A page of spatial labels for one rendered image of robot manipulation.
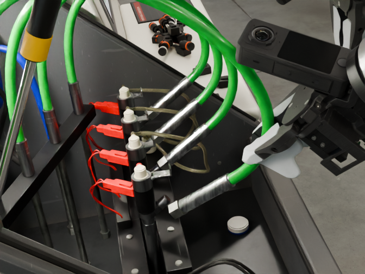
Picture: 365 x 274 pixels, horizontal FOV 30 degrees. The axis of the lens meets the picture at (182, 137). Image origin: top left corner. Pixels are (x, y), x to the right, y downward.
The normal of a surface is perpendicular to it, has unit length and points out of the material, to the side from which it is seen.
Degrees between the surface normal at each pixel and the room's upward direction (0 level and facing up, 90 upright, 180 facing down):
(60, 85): 90
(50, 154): 0
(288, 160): 101
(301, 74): 105
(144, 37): 0
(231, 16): 0
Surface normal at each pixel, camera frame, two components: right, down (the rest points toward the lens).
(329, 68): 0.04, -0.61
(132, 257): -0.11, -0.84
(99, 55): 0.16, 0.51
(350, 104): -0.41, 0.69
